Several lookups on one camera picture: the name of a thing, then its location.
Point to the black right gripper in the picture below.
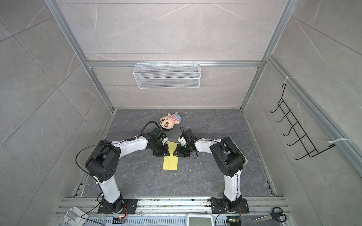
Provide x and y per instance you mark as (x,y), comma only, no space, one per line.
(179,153)

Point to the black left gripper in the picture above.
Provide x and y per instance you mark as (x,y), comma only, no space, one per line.
(165,152)

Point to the yellow square paper sheet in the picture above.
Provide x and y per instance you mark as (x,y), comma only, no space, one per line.
(171,161)

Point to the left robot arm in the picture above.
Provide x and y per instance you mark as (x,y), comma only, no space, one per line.
(102,163)

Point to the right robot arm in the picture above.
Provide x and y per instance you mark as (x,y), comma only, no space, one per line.
(229,158)

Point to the plush doll toy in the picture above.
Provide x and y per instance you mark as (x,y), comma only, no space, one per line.
(168,122)

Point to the white digital scale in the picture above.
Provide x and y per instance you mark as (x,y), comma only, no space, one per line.
(194,219)

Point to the small green circuit board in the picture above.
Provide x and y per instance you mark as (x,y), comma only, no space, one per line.
(231,221)

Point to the white device bottom left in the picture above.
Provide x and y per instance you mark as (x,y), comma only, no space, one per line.
(75,217)

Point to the white wire mesh basket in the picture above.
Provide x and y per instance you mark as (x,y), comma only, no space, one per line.
(167,75)

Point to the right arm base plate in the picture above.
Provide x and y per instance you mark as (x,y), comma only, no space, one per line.
(223,205)

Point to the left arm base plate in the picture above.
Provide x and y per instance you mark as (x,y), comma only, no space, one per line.
(118,207)

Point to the small red-wired circuit board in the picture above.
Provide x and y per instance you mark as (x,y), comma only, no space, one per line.
(119,220)

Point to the black wire hook rack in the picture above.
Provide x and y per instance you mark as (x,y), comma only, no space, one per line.
(310,150)

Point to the black handled scissors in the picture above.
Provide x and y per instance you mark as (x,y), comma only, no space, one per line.
(276,214)

